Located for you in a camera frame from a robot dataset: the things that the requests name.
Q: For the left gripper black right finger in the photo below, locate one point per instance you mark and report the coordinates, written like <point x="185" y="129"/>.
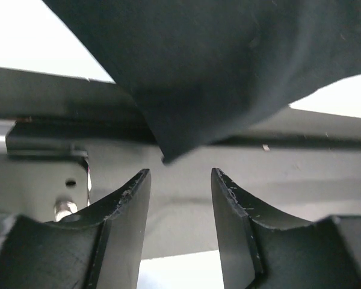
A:
<point x="261" y="246"/>

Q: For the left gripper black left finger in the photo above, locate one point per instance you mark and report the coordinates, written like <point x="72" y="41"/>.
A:
<point x="98" y="247"/>

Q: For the black t shirt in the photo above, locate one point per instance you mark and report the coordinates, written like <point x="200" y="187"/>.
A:
<point x="200" y="71"/>

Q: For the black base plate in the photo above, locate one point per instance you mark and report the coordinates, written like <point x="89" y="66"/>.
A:
<point x="52" y="109"/>

